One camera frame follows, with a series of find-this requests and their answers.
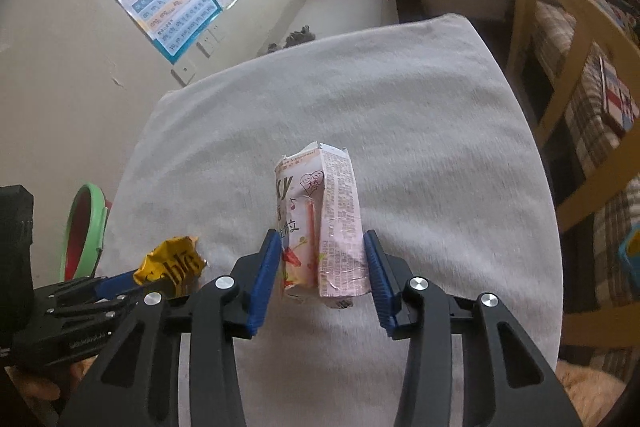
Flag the pink white snack box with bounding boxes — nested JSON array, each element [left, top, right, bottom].
[[274, 142, 373, 309]]

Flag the red white box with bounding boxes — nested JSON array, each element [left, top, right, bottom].
[[599, 56, 640, 136]]

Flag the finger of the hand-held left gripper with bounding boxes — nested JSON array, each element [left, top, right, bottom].
[[92, 271, 138, 303]]

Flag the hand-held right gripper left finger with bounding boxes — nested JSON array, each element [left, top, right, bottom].
[[57, 228, 283, 427]]

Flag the wooden chair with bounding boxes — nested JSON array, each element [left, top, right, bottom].
[[505, 0, 640, 238]]

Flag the green plastic bin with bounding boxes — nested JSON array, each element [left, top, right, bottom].
[[59, 183, 113, 283]]

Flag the white towel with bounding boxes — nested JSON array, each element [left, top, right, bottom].
[[95, 13, 562, 427]]

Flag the white wall socket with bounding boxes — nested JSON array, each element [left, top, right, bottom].
[[196, 27, 226, 55], [170, 63, 197, 86]]

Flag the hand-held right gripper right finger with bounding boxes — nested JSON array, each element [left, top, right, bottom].
[[362, 229, 583, 427]]

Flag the plaid seat cushion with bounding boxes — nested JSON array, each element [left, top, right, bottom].
[[530, 0, 640, 380]]

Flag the teal plastic box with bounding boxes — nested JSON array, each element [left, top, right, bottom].
[[617, 224, 640, 275]]

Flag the yellow snack wrapper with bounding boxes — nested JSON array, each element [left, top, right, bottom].
[[134, 235, 208, 298]]

